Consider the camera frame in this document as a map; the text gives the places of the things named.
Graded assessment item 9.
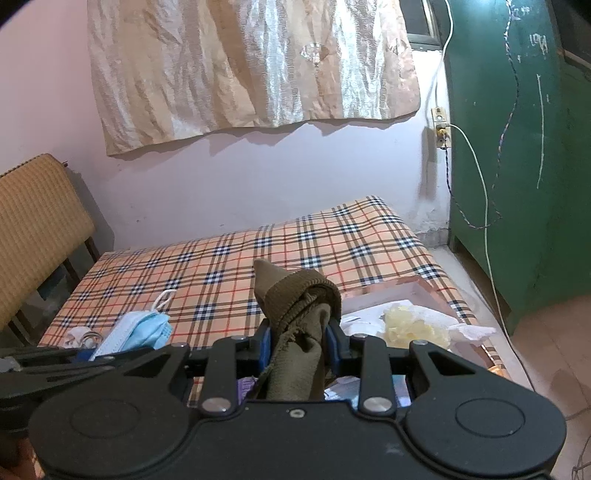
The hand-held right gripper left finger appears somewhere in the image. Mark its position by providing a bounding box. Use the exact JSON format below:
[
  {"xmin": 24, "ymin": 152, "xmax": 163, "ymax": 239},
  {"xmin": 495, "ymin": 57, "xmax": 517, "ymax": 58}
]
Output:
[{"xmin": 124, "ymin": 319, "xmax": 274, "ymax": 415}]

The white crumpled paper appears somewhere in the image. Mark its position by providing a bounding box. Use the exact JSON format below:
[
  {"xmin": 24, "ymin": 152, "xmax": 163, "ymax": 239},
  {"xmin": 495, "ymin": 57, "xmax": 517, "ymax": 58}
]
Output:
[{"xmin": 344, "ymin": 299, "xmax": 498, "ymax": 346}]

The white face mask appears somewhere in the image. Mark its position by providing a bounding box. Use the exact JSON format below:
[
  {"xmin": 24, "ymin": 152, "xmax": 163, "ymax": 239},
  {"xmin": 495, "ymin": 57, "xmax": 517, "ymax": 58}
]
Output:
[{"xmin": 90, "ymin": 288, "xmax": 179, "ymax": 361}]

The white blue packet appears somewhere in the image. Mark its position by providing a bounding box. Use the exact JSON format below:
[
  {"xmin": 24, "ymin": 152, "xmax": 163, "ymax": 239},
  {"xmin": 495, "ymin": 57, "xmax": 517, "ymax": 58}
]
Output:
[{"xmin": 323, "ymin": 376, "xmax": 413, "ymax": 411}]

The small white cloth item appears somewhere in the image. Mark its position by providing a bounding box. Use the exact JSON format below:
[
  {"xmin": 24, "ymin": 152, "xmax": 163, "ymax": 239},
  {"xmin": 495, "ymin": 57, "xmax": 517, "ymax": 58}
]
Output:
[{"xmin": 64, "ymin": 325, "xmax": 102, "ymax": 350}]

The olive green sock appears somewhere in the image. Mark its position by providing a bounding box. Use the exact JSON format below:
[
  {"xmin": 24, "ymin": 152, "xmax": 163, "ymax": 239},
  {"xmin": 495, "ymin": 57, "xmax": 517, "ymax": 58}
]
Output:
[{"xmin": 253, "ymin": 258, "xmax": 343, "ymax": 403}]

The plaid mattress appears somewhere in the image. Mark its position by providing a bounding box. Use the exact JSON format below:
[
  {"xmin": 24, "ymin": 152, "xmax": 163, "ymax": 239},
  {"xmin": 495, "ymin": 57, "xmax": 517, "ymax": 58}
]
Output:
[{"xmin": 37, "ymin": 195, "xmax": 509, "ymax": 408}]

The twisted thin wire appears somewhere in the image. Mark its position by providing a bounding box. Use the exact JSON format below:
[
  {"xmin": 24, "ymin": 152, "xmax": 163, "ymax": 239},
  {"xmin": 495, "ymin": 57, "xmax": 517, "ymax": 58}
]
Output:
[{"xmin": 443, "ymin": 0, "xmax": 523, "ymax": 230}]

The dark window frame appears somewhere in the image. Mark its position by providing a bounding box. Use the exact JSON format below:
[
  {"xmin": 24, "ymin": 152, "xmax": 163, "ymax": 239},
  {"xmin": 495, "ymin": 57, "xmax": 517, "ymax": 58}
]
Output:
[{"xmin": 399, "ymin": 0, "xmax": 447, "ymax": 52}]

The blue face mask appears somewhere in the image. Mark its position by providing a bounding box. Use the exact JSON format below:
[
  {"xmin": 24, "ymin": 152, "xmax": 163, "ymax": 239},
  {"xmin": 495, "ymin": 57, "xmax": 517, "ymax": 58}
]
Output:
[{"xmin": 121, "ymin": 311, "xmax": 175, "ymax": 350}]

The shallow pink cardboard box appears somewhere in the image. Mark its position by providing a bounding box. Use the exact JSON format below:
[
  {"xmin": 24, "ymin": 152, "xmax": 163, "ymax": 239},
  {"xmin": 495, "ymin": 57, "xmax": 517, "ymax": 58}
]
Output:
[{"xmin": 341, "ymin": 273, "xmax": 505, "ymax": 380}]

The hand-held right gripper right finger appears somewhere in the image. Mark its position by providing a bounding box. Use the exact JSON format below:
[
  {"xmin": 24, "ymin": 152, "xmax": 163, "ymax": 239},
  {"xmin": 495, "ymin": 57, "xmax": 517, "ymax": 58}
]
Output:
[{"xmin": 323, "ymin": 319, "xmax": 505, "ymax": 415}]

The wall socket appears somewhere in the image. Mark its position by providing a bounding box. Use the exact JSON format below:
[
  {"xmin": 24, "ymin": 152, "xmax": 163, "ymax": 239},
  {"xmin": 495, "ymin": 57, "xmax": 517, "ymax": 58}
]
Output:
[{"xmin": 430, "ymin": 106, "xmax": 451, "ymax": 150}]

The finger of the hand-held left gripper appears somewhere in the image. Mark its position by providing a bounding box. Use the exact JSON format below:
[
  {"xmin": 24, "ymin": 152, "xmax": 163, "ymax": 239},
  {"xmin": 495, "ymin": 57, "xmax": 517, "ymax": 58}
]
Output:
[{"xmin": 0, "ymin": 345, "xmax": 158, "ymax": 387}]

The beige satin wall cloth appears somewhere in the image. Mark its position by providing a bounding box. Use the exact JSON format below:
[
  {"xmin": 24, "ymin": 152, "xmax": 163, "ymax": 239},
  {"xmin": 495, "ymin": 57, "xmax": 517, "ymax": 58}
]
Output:
[{"xmin": 87, "ymin": 0, "xmax": 422, "ymax": 158}]

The white cable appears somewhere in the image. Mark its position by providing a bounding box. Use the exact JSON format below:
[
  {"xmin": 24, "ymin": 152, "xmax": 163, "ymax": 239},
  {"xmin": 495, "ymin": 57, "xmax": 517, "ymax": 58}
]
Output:
[
  {"xmin": 424, "ymin": 0, "xmax": 456, "ymax": 112},
  {"xmin": 448, "ymin": 122, "xmax": 539, "ymax": 394}
]

